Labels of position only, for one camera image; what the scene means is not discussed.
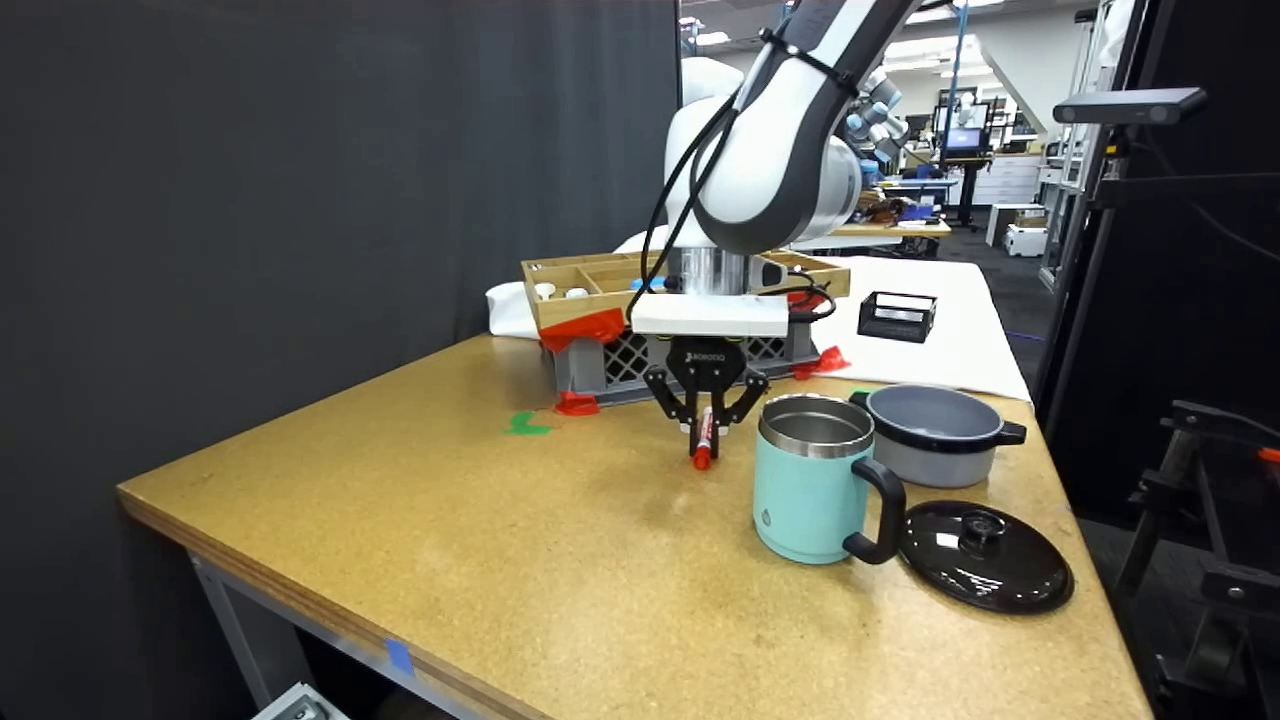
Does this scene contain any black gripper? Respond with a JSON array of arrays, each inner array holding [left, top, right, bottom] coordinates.
[[643, 336, 769, 426]]

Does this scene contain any red and white marker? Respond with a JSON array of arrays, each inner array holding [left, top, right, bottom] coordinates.
[[689, 408, 720, 471]]

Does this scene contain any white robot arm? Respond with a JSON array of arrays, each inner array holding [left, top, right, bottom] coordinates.
[[625, 0, 915, 430]]

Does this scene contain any grey plastic crate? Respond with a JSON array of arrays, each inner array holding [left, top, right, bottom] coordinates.
[[543, 331, 818, 398]]

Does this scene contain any teal metal mug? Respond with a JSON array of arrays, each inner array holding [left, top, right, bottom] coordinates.
[[753, 397, 904, 564]]

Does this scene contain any wooden cutlery tray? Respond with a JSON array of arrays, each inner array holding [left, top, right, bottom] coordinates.
[[522, 246, 850, 344]]

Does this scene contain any black box on table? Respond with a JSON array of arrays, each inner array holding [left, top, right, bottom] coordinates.
[[858, 291, 936, 344]]

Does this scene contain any grey cooking pot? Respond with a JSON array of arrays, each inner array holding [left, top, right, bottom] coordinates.
[[854, 385, 1030, 488]]

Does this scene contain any black pot lid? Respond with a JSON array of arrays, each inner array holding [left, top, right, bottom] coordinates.
[[902, 499, 1076, 614]]

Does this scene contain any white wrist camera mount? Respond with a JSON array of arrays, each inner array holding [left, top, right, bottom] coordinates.
[[630, 296, 790, 336]]

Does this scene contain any black camera stand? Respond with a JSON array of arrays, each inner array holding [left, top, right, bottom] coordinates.
[[1047, 83, 1280, 720]]

